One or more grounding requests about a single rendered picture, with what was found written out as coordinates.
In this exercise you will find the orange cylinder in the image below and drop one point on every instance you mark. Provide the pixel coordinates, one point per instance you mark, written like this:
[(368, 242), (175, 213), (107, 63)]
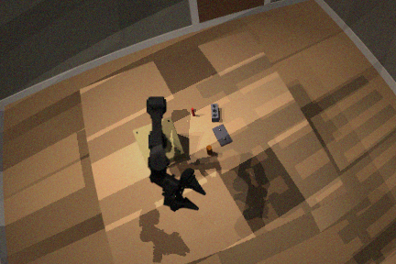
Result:
[(209, 150)]

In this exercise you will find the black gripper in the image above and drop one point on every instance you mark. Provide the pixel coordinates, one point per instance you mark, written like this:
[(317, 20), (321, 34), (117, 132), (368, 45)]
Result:
[(186, 181)]

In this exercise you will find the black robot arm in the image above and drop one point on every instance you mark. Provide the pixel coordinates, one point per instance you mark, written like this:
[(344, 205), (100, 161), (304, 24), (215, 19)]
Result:
[(157, 160)]

